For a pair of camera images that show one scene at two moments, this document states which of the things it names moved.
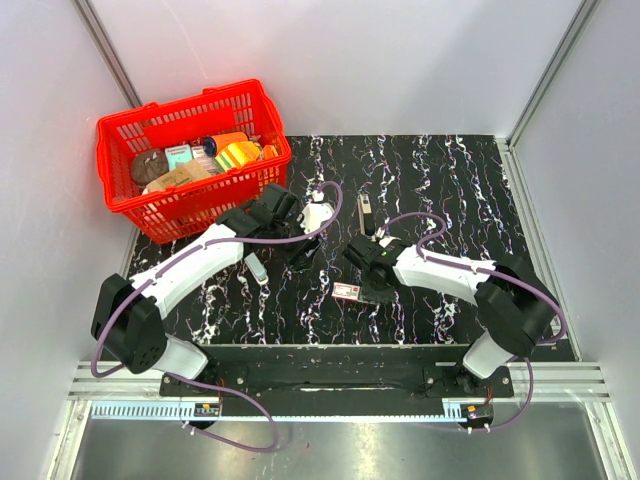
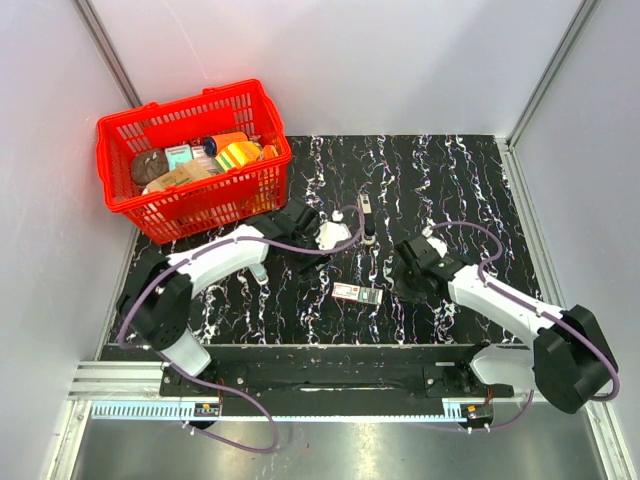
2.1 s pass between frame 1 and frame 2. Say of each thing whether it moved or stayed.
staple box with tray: stayed
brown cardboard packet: stayed
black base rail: stayed
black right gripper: moved
